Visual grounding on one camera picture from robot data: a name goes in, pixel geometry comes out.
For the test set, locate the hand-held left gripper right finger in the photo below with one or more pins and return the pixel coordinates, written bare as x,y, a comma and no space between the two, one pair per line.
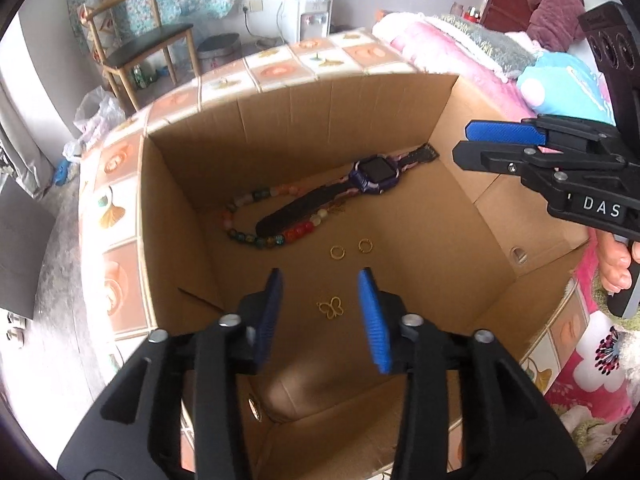
372,325

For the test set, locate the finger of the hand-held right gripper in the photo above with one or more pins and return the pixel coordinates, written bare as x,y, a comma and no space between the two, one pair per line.
485,157
500,131

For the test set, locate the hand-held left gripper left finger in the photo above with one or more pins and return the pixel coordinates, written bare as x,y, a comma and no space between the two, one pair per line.
270,320

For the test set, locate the brown cardboard box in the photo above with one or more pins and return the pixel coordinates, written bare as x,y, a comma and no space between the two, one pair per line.
425,270

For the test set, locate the gold hoop earring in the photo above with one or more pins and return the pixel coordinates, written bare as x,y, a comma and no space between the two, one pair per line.
359,245
331,252

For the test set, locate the person's right hand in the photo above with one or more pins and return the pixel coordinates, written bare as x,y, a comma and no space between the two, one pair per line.
615,265

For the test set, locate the blue pillow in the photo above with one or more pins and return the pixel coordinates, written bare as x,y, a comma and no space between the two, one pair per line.
565,85

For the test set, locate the grey fringed blanket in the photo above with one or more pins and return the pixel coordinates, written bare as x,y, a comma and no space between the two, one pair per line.
490,45

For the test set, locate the pink floral blanket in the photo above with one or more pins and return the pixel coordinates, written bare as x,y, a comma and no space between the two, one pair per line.
435,50

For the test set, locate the red jar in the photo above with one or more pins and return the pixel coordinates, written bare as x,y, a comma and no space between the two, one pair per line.
472,14

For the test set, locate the glass jar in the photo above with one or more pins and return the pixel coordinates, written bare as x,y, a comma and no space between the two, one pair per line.
456,9

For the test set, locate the dark pink floral quilt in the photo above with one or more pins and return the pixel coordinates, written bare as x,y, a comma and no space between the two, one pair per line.
590,360

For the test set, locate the leaf and cup print tablecloth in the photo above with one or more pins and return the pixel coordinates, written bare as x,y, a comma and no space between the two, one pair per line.
120,270

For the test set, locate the white water dispenser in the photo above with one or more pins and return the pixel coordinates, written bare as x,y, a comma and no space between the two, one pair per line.
307,20

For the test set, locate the grey cabinet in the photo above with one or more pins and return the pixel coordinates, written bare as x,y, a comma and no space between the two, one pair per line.
25,250

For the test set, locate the blue slipper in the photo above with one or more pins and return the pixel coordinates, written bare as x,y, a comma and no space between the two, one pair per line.
60,172

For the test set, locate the white plastic bag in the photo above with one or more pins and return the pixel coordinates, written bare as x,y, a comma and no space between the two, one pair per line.
97,110

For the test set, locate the grey trash bin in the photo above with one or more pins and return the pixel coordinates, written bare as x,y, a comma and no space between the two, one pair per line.
217,52

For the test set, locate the green can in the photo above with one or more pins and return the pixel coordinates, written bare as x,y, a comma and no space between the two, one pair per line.
142,77

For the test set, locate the wooden chair black seat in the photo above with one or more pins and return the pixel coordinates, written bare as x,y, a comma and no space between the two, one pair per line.
145,47

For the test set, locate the grey curtain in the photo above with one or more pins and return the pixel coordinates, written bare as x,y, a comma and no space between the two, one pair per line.
20,135

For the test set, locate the wall power outlet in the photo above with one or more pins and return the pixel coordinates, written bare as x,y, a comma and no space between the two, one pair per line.
255,6

